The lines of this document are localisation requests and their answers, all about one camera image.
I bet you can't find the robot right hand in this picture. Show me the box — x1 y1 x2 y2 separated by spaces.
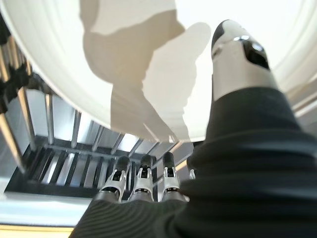
71 20 317 238

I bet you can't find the small cream plate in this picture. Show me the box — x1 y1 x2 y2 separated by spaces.
0 0 317 143

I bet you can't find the black sink dish rack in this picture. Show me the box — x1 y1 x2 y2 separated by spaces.
0 12 199 199

